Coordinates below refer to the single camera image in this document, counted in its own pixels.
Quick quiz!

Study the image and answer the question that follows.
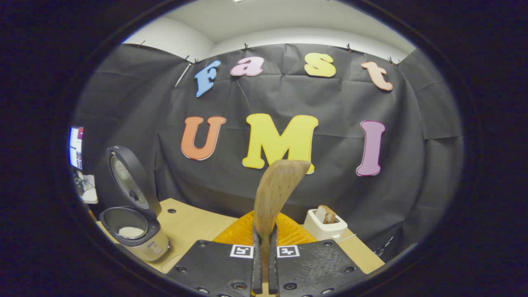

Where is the white side table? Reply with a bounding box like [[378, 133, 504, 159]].
[[80, 173, 99, 204]]

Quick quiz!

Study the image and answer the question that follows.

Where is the brown bread slice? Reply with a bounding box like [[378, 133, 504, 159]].
[[316, 205, 337, 224]]

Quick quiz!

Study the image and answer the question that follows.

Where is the black backdrop cloth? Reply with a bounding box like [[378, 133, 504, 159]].
[[72, 43, 464, 264]]

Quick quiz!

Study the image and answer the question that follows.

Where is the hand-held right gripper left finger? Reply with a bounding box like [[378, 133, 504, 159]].
[[167, 210, 263, 297]]

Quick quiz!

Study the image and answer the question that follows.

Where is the grey rice cooker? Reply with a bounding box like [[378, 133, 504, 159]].
[[99, 145, 170, 262]]

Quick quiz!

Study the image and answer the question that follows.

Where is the computer monitor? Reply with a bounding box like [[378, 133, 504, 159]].
[[68, 126, 84, 170]]

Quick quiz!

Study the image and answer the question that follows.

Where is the white toaster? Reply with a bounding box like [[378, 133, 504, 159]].
[[303, 208, 348, 242]]

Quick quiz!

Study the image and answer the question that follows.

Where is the wooden spoon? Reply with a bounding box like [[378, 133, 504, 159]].
[[253, 160, 311, 289]]

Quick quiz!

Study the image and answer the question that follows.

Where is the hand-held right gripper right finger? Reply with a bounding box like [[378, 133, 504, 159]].
[[268, 212, 368, 297]]

